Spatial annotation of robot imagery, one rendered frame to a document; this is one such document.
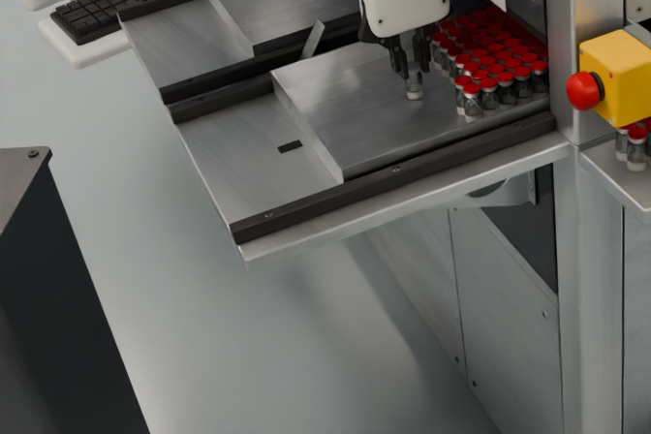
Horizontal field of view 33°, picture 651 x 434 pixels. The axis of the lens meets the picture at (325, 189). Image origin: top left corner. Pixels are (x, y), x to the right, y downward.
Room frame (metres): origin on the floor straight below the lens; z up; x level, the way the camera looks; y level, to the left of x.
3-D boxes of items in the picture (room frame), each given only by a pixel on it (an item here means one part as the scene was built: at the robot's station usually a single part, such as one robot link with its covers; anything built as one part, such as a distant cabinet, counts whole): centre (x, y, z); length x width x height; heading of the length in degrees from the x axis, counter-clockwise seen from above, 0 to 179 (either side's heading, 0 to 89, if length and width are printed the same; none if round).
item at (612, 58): (0.96, -0.33, 0.99); 0.08 x 0.07 x 0.07; 104
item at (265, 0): (1.50, -0.07, 0.90); 0.34 x 0.26 x 0.04; 104
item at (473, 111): (1.10, -0.19, 0.90); 0.02 x 0.02 x 0.05
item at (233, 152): (1.32, -0.05, 0.87); 0.70 x 0.48 x 0.02; 14
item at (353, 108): (1.17, -0.16, 0.90); 0.34 x 0.26 x 0.04; 104
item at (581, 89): (0.95, -0.29, 0.99); 0.04 x 0.04 x 0.04; 14
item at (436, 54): (1.18, -0.20, 0.90); 0.18 x 0.02 x 0.05; 14
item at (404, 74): (1.17, -0.11, 0.95); 0.03 x 0.03 x 0.07; 14
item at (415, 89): (1.18, -0.14, 0.90); 0.02 x 0.02 x 0.04
